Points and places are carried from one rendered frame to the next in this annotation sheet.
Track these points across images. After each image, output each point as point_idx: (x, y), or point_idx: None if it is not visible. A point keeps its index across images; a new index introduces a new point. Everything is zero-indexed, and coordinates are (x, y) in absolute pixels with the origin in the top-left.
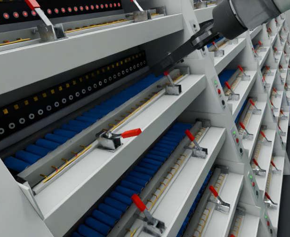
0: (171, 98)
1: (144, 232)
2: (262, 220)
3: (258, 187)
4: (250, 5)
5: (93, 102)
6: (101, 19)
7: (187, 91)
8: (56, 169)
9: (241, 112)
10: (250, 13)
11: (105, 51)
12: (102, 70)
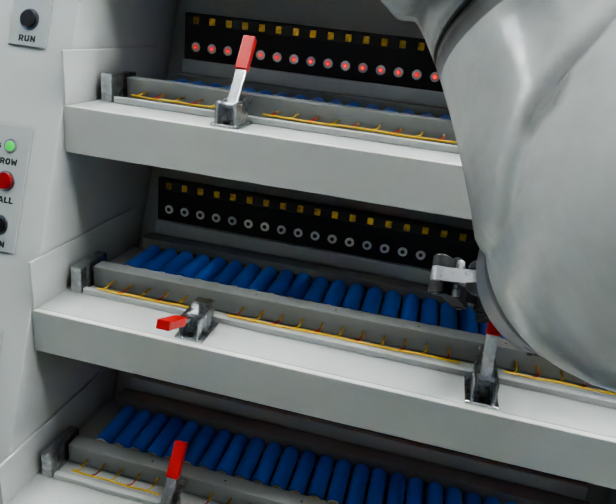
0: (441, 390)
1: None
2: None
3: None
4: (481, 260)
5: (346, 273)
6: (421, 122)
7: (515, 424)
8: (124, 290)
9: None
10: (480, 284)
11: (302, 182)
12: (422, 230)
